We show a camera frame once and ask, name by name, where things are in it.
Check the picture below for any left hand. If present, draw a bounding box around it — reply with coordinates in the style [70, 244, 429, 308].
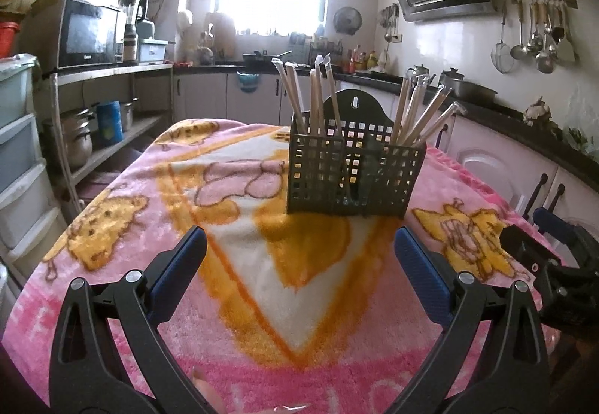
[191, 367, 227, 414]

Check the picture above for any white plastic drawer unit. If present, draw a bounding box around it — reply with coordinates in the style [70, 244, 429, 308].
[1, 54, 66, 285]

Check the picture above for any dark wok on counter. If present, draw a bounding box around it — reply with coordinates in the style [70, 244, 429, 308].
[439, 67, 496, 107]

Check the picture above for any hanging spatula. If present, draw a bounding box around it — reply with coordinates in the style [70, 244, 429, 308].
[557, 3, 576, 64]

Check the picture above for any hanging ladle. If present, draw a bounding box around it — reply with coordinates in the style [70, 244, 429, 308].
[510, 0, 528, 60]

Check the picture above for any hanging strainer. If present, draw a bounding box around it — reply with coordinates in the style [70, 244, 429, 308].
[490, 2, 515, 74]

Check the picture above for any pink cartoon fleece blanket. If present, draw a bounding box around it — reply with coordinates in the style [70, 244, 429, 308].
[1, 119, 553, 413]

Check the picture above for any black plastic utensil basket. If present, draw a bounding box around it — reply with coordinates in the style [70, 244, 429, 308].
[286, 89, 426, 217]

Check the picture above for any metal kettle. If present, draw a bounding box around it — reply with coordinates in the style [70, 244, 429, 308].
[406, 64, 435, 83]

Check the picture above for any steel pot on shelf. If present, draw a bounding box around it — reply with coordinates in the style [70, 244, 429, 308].
[43, 108, 95, 171]

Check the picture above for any blue canister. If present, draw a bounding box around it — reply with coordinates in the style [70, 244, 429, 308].
[95, 101, 124, 146]

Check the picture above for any white storage box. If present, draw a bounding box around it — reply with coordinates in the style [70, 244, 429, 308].
[137, 38, 168, 64]

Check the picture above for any black microwave oven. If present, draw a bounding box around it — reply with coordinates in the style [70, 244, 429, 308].
[19, 0, 119, 72]

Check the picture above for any red plastic bucket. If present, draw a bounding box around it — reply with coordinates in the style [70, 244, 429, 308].
[0, 22, 20, 58]

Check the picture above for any blender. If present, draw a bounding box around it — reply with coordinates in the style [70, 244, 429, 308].
[120, 0, 155, 64]

